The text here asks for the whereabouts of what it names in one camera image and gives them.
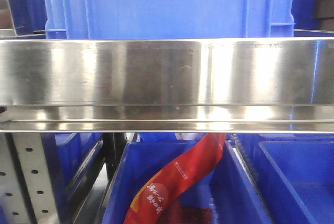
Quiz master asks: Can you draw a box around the stainless steel shelf rail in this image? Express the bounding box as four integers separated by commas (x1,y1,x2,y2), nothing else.
1,38,333,133

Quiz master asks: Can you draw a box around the red printed bag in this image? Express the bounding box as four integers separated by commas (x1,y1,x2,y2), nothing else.
124,133,226,223

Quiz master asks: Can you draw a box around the blue crate on shelf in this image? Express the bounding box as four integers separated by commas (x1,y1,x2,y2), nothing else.
45,0,294,39

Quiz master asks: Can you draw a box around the perforated grey metal upright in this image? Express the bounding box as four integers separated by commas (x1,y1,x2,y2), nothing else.
1,133,64,223

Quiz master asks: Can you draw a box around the blue bin lower right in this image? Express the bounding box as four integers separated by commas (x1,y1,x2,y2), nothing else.
232,133,333,223

